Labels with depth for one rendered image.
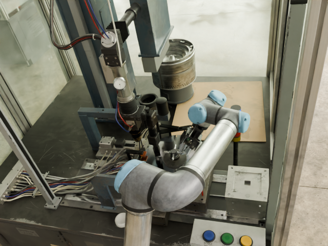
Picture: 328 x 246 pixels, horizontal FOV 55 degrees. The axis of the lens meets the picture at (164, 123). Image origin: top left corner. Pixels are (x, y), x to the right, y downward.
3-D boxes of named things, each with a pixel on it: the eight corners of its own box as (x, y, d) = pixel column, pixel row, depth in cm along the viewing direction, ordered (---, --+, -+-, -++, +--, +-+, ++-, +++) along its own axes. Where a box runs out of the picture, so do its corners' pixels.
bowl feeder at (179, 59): (201, 83, 228) (198, 37, 205) (194, 110, 206) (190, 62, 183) (161, 82, 237) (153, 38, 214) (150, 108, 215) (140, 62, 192)
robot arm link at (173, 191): (182, 207, 80) (252, 104, 110) (148, 191, 86) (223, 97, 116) (186, 233, 87) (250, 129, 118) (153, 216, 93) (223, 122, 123)
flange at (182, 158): (166, 170, 144) (165, 166, 142) (161, 153, 152) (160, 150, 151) (189, 164, 145) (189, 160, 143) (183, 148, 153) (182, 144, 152)
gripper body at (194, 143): (179, 144, 136) (191, 124, 129) (183, 133, 143) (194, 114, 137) (194, 152, 136) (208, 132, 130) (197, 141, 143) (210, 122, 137)
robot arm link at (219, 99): (206, 91, 123) (215, 86, 129) (194, 112, 129) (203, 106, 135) (222, 102, 120) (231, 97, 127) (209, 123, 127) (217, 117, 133)
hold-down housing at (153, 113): (162, 140, 141) (155, 105, 128) (158, 148, 138) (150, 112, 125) (151, 138, 144) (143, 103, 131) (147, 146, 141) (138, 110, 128)
